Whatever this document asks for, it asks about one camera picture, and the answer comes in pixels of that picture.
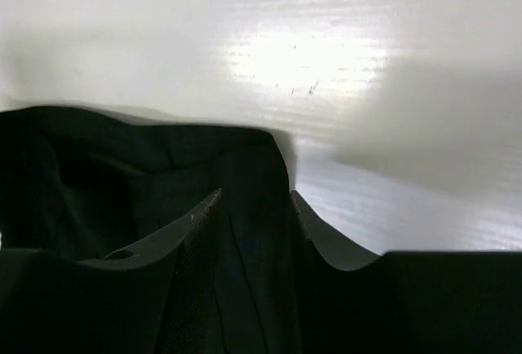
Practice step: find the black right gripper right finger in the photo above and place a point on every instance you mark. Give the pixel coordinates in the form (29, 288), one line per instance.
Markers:
(352, 300)

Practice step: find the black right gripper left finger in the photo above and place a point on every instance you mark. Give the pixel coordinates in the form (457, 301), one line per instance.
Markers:
(152, 296)

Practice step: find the black skirt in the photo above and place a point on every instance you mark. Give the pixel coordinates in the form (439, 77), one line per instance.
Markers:
(80, 185)

